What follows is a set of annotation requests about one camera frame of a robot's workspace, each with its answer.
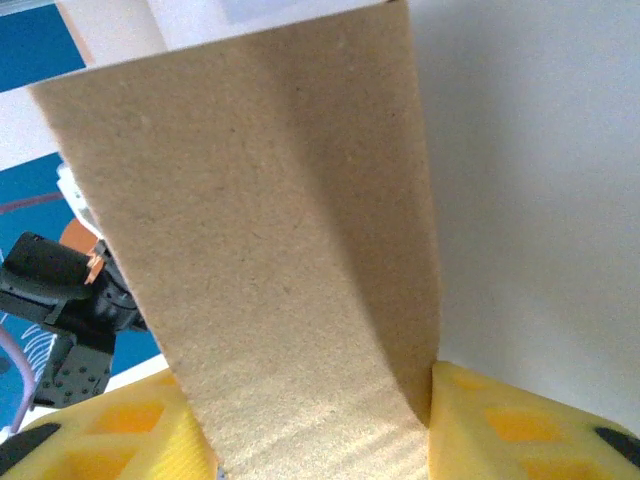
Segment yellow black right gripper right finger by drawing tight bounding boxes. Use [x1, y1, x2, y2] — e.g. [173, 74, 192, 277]
[427, 362, 640, 480]

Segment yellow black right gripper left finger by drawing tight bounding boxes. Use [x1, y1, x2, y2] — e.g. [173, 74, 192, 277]
[0, 372, 217, 480]

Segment brown cardboard box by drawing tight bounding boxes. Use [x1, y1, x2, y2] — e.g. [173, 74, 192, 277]
[29, 0, 444, 480]

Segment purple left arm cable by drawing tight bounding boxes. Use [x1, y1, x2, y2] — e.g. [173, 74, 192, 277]
[0, 193, 69, 434]

